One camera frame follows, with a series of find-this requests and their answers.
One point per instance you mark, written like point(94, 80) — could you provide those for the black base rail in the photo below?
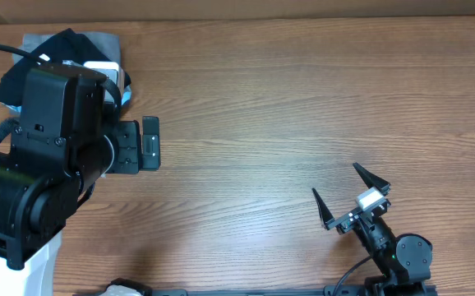
point(123, 287)

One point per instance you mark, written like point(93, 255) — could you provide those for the light blue printed t-shirt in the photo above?
point(126, 96)

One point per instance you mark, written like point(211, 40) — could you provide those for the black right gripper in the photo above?
point(353, 216)

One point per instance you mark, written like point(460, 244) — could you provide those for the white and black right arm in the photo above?
point(403, 261)

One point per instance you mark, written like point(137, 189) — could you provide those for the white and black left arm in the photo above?
point(68, 135)

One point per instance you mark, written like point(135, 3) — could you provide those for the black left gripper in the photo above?
point(127, 135)

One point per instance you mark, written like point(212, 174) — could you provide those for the grey folded garment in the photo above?
point(79, 47)

